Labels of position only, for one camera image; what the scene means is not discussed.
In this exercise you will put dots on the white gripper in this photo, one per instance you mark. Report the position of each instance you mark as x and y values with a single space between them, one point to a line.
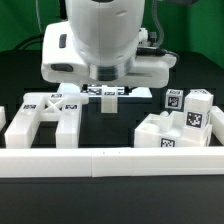
62 64

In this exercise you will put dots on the white chair back frame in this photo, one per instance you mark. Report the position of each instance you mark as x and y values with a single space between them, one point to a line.
63 108

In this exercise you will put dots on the white chair seat part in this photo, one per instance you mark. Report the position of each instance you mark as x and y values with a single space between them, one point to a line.
168 130

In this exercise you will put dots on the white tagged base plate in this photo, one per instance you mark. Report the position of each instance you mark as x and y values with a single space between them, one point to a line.
108 95

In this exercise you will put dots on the white front fence bar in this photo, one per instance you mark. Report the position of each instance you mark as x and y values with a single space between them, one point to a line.
110 162

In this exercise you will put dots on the white side block left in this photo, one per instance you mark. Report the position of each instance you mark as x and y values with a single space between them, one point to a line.
2 117

